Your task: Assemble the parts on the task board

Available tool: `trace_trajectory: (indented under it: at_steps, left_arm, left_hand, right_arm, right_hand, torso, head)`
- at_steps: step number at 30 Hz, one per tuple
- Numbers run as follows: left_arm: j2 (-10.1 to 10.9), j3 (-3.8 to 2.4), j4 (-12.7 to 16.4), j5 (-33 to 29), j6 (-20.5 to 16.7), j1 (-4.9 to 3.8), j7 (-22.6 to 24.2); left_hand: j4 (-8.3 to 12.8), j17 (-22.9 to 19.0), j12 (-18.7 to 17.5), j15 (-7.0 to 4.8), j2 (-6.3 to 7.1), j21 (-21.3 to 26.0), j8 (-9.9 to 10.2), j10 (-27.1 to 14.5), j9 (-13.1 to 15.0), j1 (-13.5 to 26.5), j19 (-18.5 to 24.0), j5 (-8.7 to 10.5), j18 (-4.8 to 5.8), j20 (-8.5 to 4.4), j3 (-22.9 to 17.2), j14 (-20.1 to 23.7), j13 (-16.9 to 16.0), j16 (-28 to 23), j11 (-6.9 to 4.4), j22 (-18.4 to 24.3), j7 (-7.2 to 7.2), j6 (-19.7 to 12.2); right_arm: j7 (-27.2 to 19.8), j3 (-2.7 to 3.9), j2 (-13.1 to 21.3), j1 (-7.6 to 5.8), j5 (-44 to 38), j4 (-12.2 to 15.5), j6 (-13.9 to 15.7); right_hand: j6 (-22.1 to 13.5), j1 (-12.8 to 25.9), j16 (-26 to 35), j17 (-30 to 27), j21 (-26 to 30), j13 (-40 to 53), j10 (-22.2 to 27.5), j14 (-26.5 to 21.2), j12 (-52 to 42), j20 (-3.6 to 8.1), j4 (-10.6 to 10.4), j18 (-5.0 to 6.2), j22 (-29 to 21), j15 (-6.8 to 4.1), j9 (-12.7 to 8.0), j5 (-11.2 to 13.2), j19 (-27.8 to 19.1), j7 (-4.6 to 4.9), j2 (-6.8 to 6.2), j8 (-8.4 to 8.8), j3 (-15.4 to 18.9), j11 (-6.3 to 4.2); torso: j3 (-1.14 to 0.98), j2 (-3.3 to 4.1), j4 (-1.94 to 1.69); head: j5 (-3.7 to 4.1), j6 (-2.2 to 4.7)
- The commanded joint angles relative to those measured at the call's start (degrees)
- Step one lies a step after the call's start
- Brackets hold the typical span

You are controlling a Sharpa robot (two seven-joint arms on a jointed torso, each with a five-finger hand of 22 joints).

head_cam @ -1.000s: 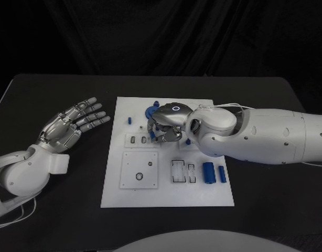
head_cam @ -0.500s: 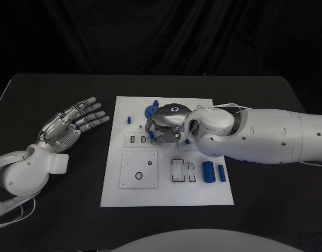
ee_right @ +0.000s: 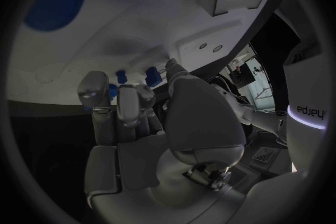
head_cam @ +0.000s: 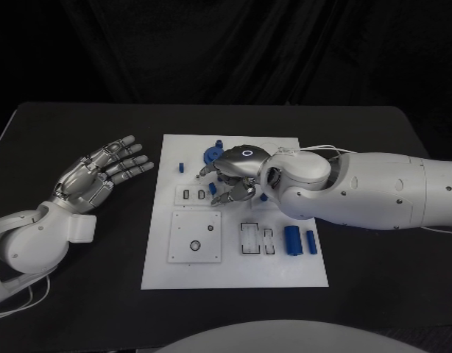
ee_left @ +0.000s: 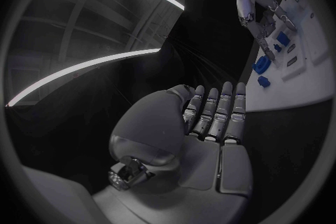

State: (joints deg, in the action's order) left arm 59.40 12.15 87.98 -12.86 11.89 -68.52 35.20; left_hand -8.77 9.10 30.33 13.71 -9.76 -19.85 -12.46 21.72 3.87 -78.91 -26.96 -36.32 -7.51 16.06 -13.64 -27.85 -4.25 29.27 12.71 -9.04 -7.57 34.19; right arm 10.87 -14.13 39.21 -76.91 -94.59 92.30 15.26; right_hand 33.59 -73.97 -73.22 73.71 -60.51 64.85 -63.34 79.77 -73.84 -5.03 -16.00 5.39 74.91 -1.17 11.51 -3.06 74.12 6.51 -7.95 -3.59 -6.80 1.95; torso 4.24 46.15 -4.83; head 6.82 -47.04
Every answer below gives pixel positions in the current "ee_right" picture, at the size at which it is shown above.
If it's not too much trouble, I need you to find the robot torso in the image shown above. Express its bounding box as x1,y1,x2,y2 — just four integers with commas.
282,38,330,175

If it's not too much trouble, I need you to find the blue peg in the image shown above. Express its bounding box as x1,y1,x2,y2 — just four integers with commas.
115,69,129,85

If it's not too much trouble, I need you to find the blue gear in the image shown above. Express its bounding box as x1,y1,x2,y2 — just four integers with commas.
108,83,119,101

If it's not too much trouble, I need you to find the blue block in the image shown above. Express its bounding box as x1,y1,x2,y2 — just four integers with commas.
144,67,162,88

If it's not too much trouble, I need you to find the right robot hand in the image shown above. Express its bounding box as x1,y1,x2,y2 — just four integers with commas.
76,57,248,224

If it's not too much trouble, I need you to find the white cable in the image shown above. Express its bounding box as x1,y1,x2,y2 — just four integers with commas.
206,76,255,105

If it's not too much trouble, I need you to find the white task board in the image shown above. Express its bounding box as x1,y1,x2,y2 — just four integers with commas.
7,0,279,108

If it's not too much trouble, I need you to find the black screen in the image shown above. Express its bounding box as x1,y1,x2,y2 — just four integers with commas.
227,63,257,85

